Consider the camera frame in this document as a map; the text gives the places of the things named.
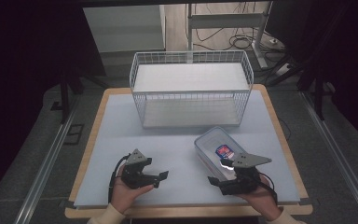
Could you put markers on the metal floor rail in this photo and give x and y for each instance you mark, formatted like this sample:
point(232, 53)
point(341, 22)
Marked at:
point(43, 168)
point(338, 155)

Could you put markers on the white desk frame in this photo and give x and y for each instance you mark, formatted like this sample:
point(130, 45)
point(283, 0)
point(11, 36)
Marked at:
point(227, 21)

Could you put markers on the white cabinet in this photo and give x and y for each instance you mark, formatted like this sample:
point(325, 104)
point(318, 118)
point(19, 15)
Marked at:
point(124, 28)

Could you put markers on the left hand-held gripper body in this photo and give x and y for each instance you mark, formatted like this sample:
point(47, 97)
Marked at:
point(134, 174)

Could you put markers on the white power strip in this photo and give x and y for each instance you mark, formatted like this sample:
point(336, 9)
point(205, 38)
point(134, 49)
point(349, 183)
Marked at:
point(283, 69)

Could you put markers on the person's left hand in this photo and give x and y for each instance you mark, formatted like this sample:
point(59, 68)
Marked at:
point(127, 194)

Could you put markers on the black stand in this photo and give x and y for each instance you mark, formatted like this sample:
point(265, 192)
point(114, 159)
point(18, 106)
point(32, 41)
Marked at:
point(65, 93)

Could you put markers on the person's right hand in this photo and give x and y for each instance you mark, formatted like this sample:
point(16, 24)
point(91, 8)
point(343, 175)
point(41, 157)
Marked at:
point(261, 199)

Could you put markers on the clear plastic container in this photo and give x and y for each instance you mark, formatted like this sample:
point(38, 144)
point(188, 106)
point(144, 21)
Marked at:
point(211, 146)

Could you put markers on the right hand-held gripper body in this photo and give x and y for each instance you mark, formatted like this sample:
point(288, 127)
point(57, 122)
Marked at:
point(243, 177)

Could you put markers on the light blue table mat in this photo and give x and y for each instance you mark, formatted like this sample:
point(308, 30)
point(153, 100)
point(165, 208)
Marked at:
point(167, 149)

